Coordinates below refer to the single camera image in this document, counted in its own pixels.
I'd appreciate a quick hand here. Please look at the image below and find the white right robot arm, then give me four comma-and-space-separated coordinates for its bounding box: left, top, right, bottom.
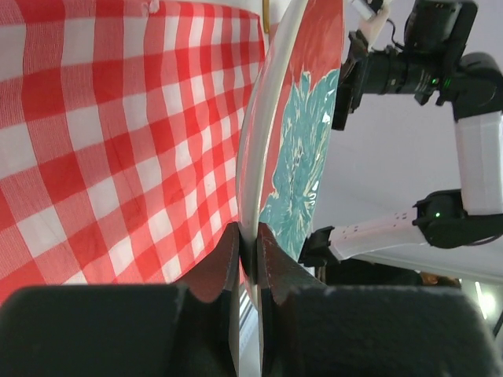
299, 1, 502, 268

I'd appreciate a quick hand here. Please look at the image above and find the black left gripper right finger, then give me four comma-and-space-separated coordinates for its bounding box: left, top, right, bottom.
256, 224, 502, 376

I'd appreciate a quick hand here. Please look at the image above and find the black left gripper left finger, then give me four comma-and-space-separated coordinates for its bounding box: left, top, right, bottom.
1, 223, 240, 376

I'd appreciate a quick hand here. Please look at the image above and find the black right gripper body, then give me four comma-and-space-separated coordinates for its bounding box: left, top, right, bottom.
332, 1, 478, 131

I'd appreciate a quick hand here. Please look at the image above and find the red white checkered cloth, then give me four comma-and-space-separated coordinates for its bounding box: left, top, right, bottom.
1, 1, 265, 298

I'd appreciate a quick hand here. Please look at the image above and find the red plate with teal pattern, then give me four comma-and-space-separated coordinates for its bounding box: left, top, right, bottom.
236, 1, 344, 302

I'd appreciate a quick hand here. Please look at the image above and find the gold table knife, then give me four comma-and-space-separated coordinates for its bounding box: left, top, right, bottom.
262, 0, 270, 34

